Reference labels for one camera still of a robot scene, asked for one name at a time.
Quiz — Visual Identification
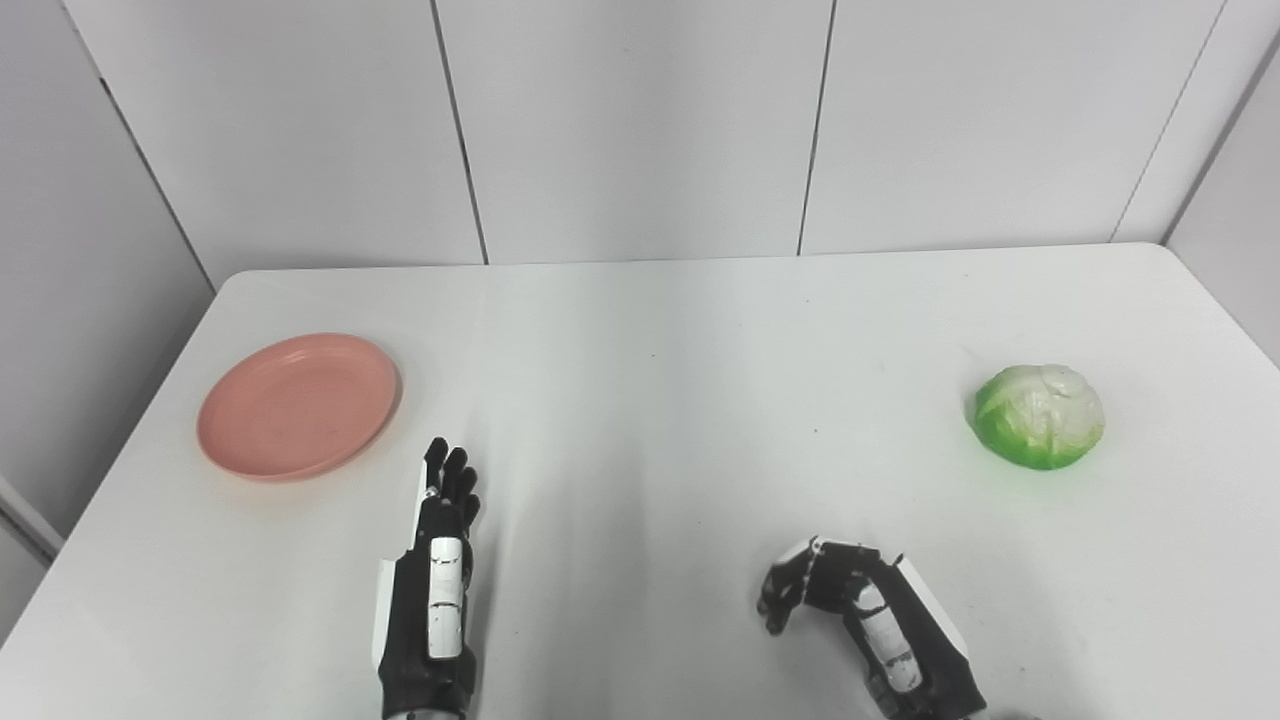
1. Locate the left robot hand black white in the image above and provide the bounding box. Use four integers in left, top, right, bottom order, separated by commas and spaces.
372, 437, 482, 720

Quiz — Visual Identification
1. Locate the green white cabbage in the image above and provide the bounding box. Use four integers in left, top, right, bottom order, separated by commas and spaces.
972, 364, 1106, 471

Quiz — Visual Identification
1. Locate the pink round plate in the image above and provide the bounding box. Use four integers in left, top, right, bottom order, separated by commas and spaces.
196, 333, 401, 483

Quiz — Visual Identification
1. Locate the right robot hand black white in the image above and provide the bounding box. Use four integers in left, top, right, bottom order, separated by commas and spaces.
757, 537, 988, 720

